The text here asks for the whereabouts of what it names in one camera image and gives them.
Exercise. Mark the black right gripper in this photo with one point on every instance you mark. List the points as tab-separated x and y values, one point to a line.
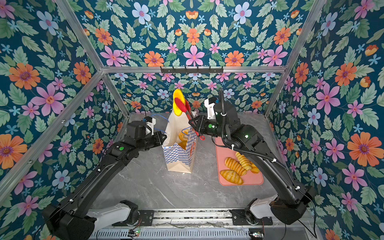
200	126

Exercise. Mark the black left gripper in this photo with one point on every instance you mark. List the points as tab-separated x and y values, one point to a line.
160	140

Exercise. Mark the blue checkered paper bag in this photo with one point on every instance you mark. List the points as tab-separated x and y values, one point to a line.
177	159

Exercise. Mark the glazed ring donut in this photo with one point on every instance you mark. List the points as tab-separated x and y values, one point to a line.
184	135

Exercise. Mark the red metal kitchen tongs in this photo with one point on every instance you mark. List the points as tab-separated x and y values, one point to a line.
188	111

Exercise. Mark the orange yellow bun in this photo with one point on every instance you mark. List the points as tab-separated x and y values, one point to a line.
178	103

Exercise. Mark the round yellow bun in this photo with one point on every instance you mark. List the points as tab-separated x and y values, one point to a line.
183	145

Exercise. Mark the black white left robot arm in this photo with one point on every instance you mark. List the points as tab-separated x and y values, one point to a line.
69	220

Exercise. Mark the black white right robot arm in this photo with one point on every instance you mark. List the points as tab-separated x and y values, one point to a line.
290	202

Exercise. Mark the striped long bread left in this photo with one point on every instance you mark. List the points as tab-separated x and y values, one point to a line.
233	165

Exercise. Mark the striped long bread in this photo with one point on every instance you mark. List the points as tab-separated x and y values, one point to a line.
245	163
233	165

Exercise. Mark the striped long bread middle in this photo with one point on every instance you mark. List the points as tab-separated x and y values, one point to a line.
245	163

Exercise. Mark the golden croissant bread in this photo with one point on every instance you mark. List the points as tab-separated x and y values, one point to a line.
232	177

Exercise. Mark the pink plastic tray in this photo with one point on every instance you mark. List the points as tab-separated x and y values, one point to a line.
250	179

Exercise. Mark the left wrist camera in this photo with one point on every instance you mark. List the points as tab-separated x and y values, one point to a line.
150	123

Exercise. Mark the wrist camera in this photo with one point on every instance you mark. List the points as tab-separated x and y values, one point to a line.
214	108
150	123

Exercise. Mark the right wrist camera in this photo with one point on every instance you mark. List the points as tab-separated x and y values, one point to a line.
214	108

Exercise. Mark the black wall hook rail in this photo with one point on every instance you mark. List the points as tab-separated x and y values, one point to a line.
191	70

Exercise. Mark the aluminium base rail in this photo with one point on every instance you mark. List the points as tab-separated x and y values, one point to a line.
203	224

